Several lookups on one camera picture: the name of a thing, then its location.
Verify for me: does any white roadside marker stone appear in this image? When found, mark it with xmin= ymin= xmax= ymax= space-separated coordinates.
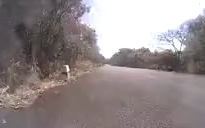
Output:
xmin=61 ymin=64 xmax=72 ymax=81

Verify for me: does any row of trees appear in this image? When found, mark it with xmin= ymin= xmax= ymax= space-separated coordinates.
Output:
xmin=107 ymin=7 xmax=205 ymax=76

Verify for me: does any verge of dry leaves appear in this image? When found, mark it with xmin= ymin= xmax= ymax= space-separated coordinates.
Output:
xmin=0 ymin=61 xmax=104 ymax=112

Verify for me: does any grey asphalt road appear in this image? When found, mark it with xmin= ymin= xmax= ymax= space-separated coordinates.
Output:
xmin=0 ymin=63 xmax=205 ymax=128

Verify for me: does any wood of tall trees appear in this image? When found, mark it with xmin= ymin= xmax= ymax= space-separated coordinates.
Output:
xmin=0 ymin=0 xmax=106 ymax=88

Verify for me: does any bare tree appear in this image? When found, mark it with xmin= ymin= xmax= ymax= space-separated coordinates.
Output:
xmin=156 ymin=23 xmax=191 ymax=63

